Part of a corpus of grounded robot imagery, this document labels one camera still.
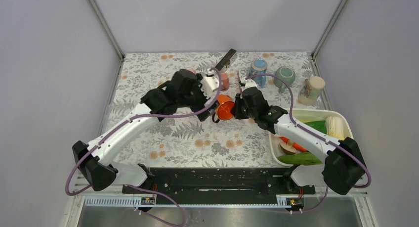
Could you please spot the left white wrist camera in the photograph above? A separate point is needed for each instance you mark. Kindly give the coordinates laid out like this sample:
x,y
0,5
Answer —
x,y
209,85

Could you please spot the pink dotted mug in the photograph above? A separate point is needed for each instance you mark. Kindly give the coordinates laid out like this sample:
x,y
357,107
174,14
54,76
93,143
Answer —
x,y
224,82

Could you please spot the floral tablecloth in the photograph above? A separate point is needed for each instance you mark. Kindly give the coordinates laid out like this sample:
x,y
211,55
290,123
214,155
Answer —
x,y
188,142

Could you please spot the blue butterfly mug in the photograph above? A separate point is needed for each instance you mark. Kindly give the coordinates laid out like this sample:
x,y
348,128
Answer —
x,y
258,66

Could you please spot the white red toothpaste box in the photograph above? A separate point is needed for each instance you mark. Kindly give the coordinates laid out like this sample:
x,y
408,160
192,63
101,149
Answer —
x,y
242,74

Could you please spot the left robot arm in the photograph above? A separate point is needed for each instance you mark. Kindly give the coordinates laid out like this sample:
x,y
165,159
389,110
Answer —
x,y
95,159

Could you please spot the small orange mug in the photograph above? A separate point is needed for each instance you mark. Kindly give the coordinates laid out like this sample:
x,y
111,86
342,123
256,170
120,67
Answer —
x,y
223,112

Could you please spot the orange carrot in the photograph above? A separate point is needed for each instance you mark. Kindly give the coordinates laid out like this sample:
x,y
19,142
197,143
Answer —
x,y
295,147

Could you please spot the green bok choy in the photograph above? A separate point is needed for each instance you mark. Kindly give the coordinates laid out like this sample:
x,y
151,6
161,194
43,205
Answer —
x,y
318,125

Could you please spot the green cucumber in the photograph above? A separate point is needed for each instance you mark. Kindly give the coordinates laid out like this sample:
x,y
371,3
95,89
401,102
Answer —
x,y
304,158

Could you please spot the yellow napa cabbage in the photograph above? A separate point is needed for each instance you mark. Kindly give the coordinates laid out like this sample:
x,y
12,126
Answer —
x,y
335,127

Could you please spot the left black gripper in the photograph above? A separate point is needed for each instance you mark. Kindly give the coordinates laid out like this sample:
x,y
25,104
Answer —
x,y
196,86

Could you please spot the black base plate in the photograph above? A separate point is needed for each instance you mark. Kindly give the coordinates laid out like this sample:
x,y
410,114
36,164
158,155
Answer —
x,y
244,183

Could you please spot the white plastic basin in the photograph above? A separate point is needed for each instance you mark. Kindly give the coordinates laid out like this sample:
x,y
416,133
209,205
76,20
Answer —
x,y
306,115

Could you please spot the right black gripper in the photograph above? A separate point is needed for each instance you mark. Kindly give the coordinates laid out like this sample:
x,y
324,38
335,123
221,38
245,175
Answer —
x,y
236,111

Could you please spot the cream painted mug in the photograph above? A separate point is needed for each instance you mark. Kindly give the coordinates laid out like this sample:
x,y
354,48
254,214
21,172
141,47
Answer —
x,y
311,90

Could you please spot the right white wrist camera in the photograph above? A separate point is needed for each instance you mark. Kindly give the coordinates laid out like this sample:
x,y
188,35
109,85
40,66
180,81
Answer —
x,y
250,83

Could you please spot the light pink cup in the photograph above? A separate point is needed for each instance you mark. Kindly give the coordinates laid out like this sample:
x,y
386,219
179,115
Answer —
x,y
191,70

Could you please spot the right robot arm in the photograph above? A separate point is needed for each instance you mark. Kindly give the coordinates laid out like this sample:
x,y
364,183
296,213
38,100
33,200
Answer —
x,y
344,166

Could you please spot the white slotted cable duct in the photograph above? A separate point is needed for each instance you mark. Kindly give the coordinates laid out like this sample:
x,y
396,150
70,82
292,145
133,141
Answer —
x,y
148,201

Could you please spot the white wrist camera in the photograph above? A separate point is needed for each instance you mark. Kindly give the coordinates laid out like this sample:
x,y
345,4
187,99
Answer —
x,y
209,85
250,83

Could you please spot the green glazed mug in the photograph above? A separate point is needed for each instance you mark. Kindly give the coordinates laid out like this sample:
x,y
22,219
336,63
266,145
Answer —
x,y
287,74

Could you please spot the brown mushroom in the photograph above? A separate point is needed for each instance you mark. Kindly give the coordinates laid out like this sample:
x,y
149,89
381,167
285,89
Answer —
x,y
287,149

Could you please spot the large orange mug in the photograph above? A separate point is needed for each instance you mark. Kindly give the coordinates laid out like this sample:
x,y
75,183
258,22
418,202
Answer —
x,y
224,99

